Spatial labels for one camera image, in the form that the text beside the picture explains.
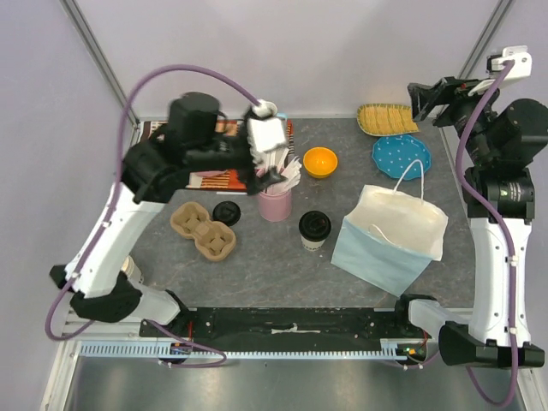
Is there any brown cardboard cup carrier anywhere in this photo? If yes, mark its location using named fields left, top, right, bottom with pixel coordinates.
left=170, top=202, right=236, bottom=262

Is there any black plastic cup lid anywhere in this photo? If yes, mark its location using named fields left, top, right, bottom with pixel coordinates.
left=299, top=211, right=331, bottom=241

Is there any white paper coffee cup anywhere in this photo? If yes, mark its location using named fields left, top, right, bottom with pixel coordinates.
left=301, top=234, right=328, bottom=252

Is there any light blue paper bag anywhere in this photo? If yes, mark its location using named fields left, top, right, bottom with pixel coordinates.
left=331, top=159, right=449, bottom=297

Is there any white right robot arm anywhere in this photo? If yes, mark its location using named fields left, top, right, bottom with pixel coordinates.
left=391, top=77, right=547, bottom=369

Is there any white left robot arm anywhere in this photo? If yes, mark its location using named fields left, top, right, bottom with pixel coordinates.
left=50, top=92, right=287, bottom=337

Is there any colourful striped placemat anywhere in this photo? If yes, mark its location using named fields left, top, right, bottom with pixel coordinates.
left=138, top=119, right=295, bottom=193

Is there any pink straw holder cup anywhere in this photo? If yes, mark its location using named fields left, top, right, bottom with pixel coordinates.
left=257, top=190, right=292, bottom=223

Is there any white wrapped straw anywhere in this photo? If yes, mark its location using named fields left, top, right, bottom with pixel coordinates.
left=265, top=147, right=289, bottom=171
left=272, top=158, right=302, bottom=194

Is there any orange bowl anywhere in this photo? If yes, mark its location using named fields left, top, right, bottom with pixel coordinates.
left=303, top=146, right=338, bottom=179

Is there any yellow woven tray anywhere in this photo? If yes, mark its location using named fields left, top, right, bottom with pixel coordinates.
left=356, top=104, right=420, bottom=137

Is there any blue polka dot plate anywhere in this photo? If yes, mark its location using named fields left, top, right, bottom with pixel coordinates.
left=372, top=134, right=432, bottom=181

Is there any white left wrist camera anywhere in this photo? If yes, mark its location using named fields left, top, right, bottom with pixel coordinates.
left=246, top=99, right=289, bottom=154

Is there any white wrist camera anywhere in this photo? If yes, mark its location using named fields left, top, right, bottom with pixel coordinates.
left=468, top=45, right=533, bottom=97
left=246, top=99, right=289, bottom=154

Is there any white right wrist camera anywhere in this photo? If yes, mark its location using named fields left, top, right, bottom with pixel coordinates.
left=468, top=45, right=533, bottom=97

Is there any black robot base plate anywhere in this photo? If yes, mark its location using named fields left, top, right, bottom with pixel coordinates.
left=167, top=307, right=428, bottom=351

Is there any grey slotted cable duct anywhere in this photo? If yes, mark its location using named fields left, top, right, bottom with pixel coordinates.
left=79, top=341, right=418, bottom=360

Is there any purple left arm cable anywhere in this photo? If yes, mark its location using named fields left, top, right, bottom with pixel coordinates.
left=45, top=64, right=266, bottom=368

